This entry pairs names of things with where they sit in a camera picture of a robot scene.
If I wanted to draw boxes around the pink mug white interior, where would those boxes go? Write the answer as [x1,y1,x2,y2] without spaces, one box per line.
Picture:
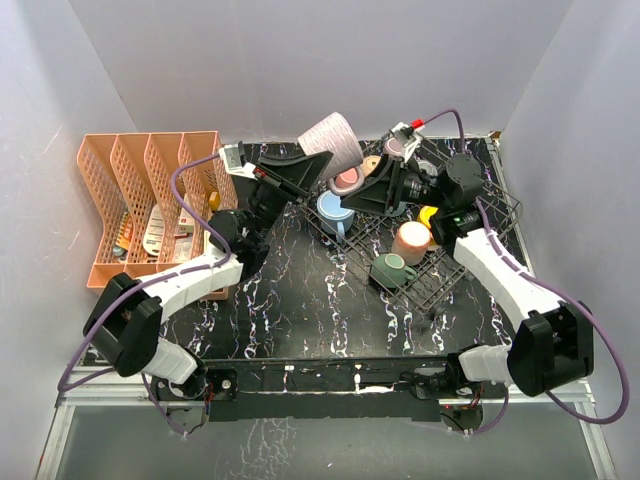
[328,167,365,197]

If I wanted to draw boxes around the lavender textured mug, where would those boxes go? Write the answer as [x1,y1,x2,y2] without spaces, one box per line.
[384,138,404,158]

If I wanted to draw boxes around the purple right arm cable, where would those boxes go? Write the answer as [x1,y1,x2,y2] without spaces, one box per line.
[422,108,631,436]

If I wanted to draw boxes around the lilac mug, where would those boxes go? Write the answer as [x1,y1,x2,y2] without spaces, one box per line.
[297,112,363,181]

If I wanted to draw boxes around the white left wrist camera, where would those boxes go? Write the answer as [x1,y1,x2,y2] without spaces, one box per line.
[218,141,255,179]

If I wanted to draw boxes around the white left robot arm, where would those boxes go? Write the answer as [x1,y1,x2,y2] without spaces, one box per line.
[83,151,333,399]

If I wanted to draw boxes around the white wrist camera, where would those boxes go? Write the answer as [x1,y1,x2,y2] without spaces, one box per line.
[218,141,255,179]
[390,119,425,161]

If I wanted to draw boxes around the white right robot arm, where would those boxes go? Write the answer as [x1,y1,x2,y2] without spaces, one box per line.
[342,153,594,397]

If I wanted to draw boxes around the light blue ribbed mug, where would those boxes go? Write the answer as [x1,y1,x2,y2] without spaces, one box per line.
[316,190,355,243]

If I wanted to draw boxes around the papers in organizer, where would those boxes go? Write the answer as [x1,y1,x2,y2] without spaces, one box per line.
[112,204,195,263]

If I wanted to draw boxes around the peach pink mug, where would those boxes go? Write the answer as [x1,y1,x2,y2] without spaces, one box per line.
[391,221,440,266]

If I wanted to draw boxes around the green teal mug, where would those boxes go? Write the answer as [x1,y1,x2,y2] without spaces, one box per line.
[369,253,417,290]

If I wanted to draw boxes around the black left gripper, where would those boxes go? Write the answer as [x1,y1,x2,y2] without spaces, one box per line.
[247,149,332,244]

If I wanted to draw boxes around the grey wire dish rack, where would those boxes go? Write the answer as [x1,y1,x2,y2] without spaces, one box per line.
[301,136,528,314]

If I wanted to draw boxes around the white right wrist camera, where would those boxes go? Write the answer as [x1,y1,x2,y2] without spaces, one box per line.
[390,119,425,161]

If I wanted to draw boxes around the tan glazed round mug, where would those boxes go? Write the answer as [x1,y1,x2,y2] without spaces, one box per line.
[361,155,381,177]

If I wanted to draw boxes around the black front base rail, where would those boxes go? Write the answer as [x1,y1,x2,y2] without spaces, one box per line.
[151,356,506,422]

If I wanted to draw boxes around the orange plastic file organizer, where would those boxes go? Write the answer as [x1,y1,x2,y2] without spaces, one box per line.
[77,131,238,293]

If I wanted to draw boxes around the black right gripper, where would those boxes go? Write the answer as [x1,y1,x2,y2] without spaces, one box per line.
[340,154,449,217]

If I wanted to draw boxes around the yellow mug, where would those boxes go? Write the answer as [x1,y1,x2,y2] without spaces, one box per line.
[416,206,438,229]

